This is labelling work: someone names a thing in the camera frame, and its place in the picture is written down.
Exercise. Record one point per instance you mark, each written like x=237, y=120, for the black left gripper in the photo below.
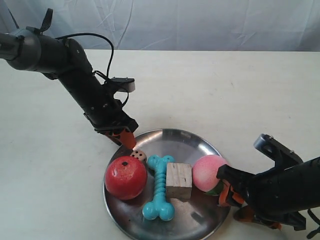
x=107, y=119

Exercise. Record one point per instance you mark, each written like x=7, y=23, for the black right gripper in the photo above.
x=235, y=194

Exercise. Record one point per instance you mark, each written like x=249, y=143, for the round metal plate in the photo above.
x=196, y=218

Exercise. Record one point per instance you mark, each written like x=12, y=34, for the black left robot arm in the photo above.
x=63, y=58

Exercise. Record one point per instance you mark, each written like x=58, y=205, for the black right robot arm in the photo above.
x=275, y=197

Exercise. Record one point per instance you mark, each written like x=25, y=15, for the wooden die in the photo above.
x=140, y=155

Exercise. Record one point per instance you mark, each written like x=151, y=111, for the red toy apple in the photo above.
x=125, y=178

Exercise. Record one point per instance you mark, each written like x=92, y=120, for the pink toy peach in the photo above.
x=204, y=174

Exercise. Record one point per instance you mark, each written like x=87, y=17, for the wooden block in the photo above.
x=179, y=180

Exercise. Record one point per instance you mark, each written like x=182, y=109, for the blue toy bone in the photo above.
x=158, y=207

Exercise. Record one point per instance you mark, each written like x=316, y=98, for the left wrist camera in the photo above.
x=123, y=84

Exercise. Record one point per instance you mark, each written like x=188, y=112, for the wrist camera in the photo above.
x=282, y=156
x=123, y=84

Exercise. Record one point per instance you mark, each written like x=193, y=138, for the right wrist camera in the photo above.
x=282, y=156

